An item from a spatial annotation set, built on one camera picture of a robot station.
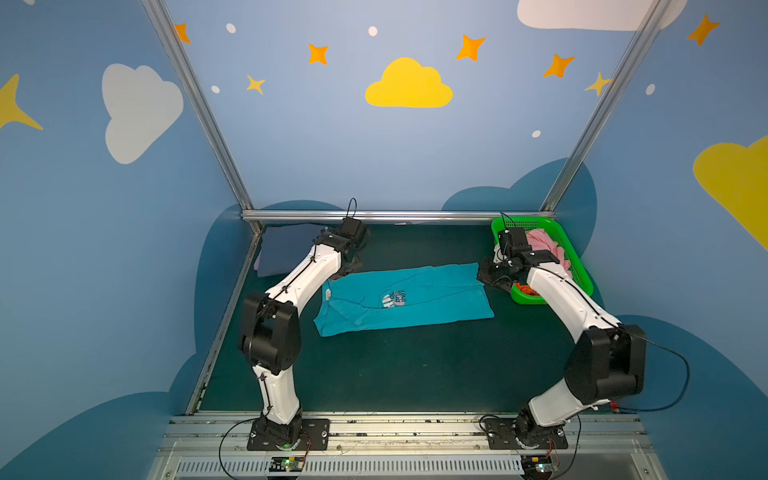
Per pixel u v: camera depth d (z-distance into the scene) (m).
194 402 0.83
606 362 0.45
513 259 0.64
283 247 1.14
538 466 0.71
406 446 0.74
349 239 0.70
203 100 0.84
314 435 0.75
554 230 1.10
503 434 0.75
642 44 0.74
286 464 0.71
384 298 1.01
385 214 1.53
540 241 1.07
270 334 0.49
